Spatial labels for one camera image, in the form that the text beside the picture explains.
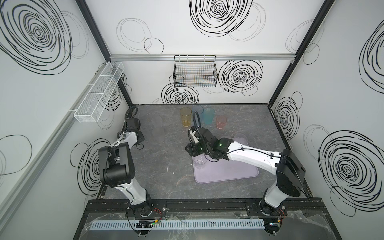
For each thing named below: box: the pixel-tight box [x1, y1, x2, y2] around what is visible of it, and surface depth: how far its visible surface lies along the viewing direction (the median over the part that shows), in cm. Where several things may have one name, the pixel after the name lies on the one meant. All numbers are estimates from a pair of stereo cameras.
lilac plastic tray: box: [192, 154, 259, 184], surface depth 88 cm
